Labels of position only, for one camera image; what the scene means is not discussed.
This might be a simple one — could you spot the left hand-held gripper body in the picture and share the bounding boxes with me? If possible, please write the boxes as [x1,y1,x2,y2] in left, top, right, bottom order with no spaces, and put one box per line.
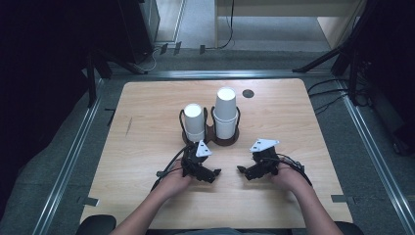
[180,139,213,178]

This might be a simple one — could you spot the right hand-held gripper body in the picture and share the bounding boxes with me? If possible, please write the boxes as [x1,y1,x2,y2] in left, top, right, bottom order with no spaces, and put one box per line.
[249,138,282,176]

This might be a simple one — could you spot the white paper cup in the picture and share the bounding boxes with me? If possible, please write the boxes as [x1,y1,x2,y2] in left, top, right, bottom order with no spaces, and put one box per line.
[214,86,238,122]
[183,103,207,135]
[185,130,207,143]
[212,114,239,140]

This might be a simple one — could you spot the person's left hand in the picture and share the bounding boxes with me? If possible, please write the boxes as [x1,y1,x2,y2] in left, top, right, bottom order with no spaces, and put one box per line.
[157,161,193,200]

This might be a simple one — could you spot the person's right hand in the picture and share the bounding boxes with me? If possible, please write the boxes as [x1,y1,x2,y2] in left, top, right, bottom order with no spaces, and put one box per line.
[268,162,313,194]

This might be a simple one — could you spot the person's grey shirt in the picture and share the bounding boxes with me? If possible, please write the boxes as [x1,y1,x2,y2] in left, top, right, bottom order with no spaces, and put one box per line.
[172,227,278,235]

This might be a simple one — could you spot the grey tape strip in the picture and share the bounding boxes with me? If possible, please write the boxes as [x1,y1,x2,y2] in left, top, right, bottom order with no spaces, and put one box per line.
[81,196,100,208]
[330,194,355,205]

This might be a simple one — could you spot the black tape strip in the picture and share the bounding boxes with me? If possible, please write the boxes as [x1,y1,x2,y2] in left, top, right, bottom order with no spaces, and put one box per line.
[104,108,117,127]

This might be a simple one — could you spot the black chair armrest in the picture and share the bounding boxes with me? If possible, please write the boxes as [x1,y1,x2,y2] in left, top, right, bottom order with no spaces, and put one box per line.
[335,220,365,235]
[75,213,117,235]

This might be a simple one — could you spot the black metal stand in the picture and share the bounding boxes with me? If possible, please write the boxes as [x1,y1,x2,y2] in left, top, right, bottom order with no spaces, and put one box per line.
[83,48,148,109]

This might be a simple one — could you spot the black tripod stand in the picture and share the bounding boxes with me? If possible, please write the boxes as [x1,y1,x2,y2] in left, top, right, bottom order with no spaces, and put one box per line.
[292,0,376,106]

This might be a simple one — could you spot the black cabinet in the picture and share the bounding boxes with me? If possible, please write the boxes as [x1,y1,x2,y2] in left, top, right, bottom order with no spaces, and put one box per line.
[117,0,161,66]

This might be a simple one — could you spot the beige wooden desk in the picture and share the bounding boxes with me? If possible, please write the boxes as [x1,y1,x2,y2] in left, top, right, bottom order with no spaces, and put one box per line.
[213,0,369,51]

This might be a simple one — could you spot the dark curtain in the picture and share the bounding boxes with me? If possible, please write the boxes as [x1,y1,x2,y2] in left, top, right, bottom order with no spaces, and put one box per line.
[0,0,131,213]

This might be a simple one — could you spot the left hand-held gripper cable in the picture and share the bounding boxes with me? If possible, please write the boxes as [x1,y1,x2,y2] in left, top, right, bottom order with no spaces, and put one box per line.
[150,144,194,193]

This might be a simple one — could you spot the hand-held gripper cable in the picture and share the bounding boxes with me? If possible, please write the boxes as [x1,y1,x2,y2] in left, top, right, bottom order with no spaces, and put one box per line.
[150,144,194,193]
[275,153,313,187]

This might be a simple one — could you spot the right hand-held gripper cable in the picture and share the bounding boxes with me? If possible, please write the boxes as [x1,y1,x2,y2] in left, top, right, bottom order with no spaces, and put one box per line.
[275,153,313,187]

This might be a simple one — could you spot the black floor cable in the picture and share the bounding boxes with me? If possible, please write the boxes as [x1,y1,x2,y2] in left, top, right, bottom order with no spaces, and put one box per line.
[308,92,373,116]
[306,77,350,95]

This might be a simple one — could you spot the metal floor rail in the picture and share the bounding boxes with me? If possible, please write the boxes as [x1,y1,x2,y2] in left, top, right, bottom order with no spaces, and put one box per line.
[107,69,331,80]
[30,79,106,235]
[336,78,415,233]

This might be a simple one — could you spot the white floor cable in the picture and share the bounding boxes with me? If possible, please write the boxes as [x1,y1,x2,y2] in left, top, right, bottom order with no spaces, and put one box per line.
[130,45,163,73]

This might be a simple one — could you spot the black hanging cable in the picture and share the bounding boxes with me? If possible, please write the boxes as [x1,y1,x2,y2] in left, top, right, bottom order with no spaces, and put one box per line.
[205,0,236,51]

